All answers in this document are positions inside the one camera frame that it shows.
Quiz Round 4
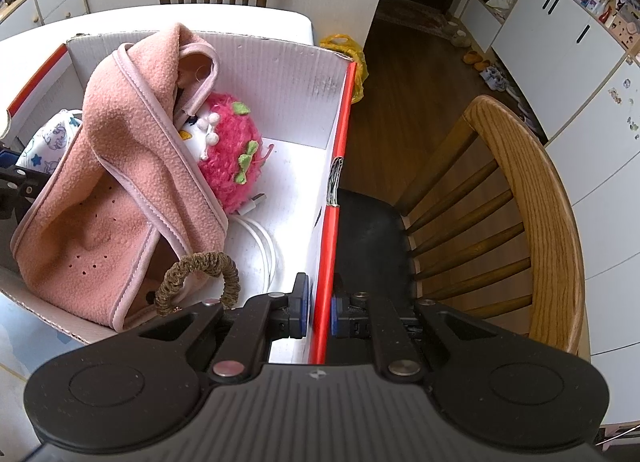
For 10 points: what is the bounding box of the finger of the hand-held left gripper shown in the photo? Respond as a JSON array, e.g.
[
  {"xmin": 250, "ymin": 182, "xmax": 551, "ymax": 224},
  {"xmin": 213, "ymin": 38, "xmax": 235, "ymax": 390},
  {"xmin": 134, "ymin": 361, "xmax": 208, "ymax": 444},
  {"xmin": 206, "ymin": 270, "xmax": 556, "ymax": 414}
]
[{"xmin": 0, "ymin": 149, "xmax": 46, "ymax": 221}]

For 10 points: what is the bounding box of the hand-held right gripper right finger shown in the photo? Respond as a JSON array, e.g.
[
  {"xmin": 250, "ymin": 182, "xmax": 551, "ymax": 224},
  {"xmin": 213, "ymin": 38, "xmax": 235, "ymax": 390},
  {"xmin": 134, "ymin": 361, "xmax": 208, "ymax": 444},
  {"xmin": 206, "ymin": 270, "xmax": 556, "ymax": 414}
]
[{"xmin": 330, "ymin": 274, "xmax": 506, "ymax": 385}]

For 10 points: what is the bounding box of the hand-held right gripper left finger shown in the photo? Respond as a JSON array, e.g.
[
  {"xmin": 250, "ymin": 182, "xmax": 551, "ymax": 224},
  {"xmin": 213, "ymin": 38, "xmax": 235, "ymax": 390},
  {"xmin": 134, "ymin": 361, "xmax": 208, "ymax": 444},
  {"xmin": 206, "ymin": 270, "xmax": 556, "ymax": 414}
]
[{"xmin": 139, "ymin": 272, "xmax": 311, "ymax": 386}]

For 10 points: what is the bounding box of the white printed face mask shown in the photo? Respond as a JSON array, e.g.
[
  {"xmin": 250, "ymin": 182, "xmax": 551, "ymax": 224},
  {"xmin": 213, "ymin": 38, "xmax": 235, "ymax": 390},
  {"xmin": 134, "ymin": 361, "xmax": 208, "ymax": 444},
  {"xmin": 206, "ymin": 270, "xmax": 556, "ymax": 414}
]
[{"xmin": 15, "ymin": 109, "xmax": 84, "ymax": 176}]

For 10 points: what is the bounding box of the brown hair scrunchie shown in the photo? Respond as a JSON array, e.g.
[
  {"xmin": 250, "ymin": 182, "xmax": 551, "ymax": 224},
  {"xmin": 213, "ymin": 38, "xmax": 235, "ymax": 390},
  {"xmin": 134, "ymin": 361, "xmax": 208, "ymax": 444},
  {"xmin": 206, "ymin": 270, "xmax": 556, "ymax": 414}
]
[{"xmin": 153, "ymin": 250, "xmax": 241, "ymax": 318}]

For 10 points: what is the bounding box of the white charging cable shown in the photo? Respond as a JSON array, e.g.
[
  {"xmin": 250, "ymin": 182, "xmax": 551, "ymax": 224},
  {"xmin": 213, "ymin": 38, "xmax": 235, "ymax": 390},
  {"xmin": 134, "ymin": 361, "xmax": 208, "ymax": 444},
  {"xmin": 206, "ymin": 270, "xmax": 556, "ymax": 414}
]
[{"xmin": 229, "ymin": 192, "xmax": 281, "ymax": 294}]

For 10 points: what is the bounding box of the pink fleece cloth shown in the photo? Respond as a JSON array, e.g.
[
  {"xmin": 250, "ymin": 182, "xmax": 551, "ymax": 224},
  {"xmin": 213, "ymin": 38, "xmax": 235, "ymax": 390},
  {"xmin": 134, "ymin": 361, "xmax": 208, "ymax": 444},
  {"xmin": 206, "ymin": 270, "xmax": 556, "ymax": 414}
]
[{"xmin": 10, "ymin": 22, "xmax": 231, "ymax": 333}]

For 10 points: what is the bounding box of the pink strawberry plush toy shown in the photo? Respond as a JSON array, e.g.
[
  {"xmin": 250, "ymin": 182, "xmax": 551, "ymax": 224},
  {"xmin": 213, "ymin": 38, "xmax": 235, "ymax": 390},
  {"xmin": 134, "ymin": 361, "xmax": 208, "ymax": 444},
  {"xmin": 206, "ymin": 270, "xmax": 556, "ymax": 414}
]
[{"xmin": 177, "ymin": 92, "xmax": 276, "ymax": 216}]

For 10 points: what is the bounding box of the white cardboard box red rim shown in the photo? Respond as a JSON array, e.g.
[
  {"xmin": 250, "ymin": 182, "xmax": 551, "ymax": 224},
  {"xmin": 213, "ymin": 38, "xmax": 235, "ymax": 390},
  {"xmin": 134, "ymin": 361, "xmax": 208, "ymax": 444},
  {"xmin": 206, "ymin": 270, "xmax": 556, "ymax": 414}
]
[{"xmin": 0, "ymin": 29, "xmax": 359, "ymax": 366}]

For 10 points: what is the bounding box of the wooden chair with curved back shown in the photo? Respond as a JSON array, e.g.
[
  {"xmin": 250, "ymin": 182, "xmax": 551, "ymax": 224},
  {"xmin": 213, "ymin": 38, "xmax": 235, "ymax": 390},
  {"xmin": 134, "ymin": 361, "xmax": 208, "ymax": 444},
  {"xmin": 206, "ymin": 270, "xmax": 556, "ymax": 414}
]
[{"xmin": 335, "ymin": 94, "xmax": 586, "ymax": 358}]

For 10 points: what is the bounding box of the yellow plastic bag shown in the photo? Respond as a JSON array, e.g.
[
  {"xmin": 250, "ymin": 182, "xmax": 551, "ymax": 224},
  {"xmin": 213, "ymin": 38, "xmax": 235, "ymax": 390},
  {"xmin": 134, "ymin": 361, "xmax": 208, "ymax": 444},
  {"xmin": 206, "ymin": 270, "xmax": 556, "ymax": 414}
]
[{"xmin": 318, "ymin": 33, "xmax": 370, "ymax": 104}]

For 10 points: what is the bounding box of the white cabinet with stickers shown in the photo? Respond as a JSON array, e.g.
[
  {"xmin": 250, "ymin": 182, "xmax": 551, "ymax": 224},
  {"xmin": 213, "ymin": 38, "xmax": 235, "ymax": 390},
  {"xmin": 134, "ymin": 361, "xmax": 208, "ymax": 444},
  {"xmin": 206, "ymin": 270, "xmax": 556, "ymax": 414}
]
[{"xmin": 542, "ymin": 54, "xmax": 640, "ymax": 425}]

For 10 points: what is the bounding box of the patterned rug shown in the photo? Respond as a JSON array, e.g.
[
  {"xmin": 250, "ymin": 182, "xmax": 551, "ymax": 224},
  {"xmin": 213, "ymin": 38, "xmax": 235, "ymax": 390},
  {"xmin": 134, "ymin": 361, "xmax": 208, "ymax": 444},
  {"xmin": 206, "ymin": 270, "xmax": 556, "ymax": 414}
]
[{"xmin": 374, "ymin": 0, "xmax": 451, "ymax": 41}]

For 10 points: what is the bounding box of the low white open shelf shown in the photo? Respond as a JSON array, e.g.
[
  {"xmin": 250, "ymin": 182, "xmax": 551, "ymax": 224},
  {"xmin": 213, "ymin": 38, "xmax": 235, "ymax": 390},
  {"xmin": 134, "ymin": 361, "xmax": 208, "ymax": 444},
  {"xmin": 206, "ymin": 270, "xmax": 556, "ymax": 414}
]
[{"xmin": 460, "ymin": 0, "xmax": 526, "ymax": 54}]

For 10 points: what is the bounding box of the white cabinet with black handles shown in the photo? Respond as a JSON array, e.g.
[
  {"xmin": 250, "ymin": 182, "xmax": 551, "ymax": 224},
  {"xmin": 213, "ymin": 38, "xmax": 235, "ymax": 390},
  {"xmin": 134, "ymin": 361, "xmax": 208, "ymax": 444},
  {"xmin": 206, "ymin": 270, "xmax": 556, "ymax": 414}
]
[{"xmin": 490, "ymin": 0, "xmax": 634, "ymax": 141}]

